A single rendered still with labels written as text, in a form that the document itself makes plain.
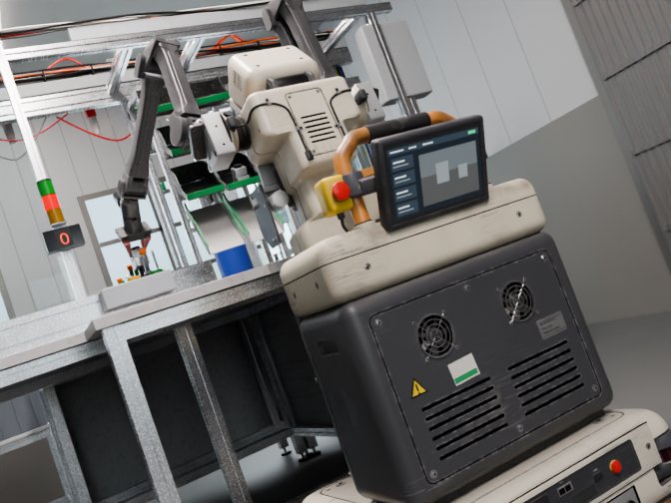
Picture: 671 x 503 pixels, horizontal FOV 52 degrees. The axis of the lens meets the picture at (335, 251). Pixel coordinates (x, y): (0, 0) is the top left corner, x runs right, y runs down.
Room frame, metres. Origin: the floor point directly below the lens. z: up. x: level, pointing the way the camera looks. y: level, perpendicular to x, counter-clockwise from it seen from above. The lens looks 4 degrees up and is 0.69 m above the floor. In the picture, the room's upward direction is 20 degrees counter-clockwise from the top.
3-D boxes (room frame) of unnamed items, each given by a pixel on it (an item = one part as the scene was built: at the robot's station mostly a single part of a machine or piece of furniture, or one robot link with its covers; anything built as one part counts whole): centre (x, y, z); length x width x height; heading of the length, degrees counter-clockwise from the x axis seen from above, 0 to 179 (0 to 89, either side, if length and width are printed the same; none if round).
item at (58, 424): (3.79, 0.57, 0.43); 2.20 x 0.38 x 0.86; 118
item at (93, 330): (2.19, 0.37, 0.84); 0.90 x 0.70 x 0.03; 117
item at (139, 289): (2.04, 0.59, 0.93); 0.21 x 0.07 x 0.06; 118
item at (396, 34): (3.59, -0.63, 1.43); 0.30 x 0.09 x 1.13; 118
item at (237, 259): (3.26, 0.47, 1.00); 0.16 x 0.16 x 0.27
